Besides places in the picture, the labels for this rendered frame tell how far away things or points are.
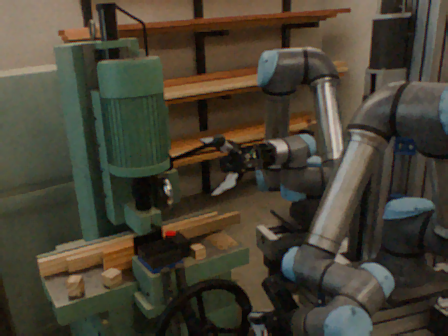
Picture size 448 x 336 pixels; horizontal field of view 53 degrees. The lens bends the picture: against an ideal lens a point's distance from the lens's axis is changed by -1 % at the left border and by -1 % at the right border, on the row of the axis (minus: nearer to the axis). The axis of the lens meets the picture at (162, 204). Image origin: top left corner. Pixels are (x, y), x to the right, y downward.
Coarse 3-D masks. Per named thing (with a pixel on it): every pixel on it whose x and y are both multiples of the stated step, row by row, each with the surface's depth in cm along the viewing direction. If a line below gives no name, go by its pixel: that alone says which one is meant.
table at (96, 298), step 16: (192, 240) 143; (208, 256) 133; (224, 256) 133; (240, 256) 136; (64, 272) 130; (80, 272) 130; (96, 272) 129; (128, 272) 127; (208, 272) 132; (48, 288) 123; (64, 288) 122; (96, 288) 121; (128, 288) 122; (64, 304) 115; (80, 304) 117; (96, 304) 119; (112, 304) 121; (144, 304) 117; (64, 320) 116
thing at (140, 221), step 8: (128, 208) 138; (152, 208) 135; (128, 216) 140; (136, 216) 133; (144, 216) 131; (152, 216) 132; (160, 216) 133; (128, 224) 141; (136, 224) 134; (144, 224) 131; (160, 224) 134; (136, 232) 136; (144, 232) 132
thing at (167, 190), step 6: (156, 180) 151; (162, 180) 147; (162, 186) 148; (168, 186) 146; (156, 192) 153; (162, 192) 149; (168, 192) 146; (162, 198) 150; (168, 198) 146; (162, 204) 152; (168, 204) 148
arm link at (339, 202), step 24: (384, 96) 92; (360, 120) 95; (384, 120) 92; (360, 144) 95; (384, 144) 95; (336, 168) 97; (360, 168) 94; (336, 192) 95; (360, 192) 95; (336, 216) 94; (312, 240) 95; (336, 240) 94; (288, 264) 98; (312, 264) 94; (312, 288) 95
